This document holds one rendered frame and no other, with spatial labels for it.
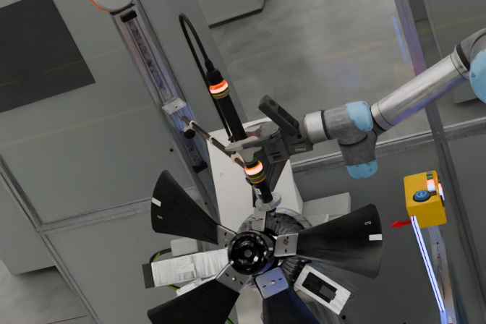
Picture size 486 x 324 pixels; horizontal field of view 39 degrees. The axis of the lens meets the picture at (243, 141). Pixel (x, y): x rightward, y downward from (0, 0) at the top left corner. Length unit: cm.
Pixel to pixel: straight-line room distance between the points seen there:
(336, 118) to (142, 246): 153
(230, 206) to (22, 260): 281
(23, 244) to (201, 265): 275
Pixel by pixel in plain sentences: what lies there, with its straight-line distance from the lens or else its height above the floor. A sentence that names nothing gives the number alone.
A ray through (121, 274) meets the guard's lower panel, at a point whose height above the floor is 67.
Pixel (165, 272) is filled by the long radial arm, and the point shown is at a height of 112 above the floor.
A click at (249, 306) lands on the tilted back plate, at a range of 219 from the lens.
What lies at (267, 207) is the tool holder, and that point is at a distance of 180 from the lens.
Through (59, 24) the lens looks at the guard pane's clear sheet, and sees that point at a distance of 256.
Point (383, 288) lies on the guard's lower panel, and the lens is 297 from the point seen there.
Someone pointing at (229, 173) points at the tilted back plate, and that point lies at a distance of 221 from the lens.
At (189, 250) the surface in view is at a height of 113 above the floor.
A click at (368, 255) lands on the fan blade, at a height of 115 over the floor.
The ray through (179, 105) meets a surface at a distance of 231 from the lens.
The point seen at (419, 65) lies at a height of 127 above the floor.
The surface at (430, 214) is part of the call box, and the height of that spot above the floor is 103.
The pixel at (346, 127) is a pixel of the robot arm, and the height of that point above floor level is 152.
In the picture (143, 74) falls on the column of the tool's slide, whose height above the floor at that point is 158.
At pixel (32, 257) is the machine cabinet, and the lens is 480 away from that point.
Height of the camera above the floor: 230
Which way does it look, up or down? 26 degrees down
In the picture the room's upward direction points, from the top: 23 degrees counter-clockwise
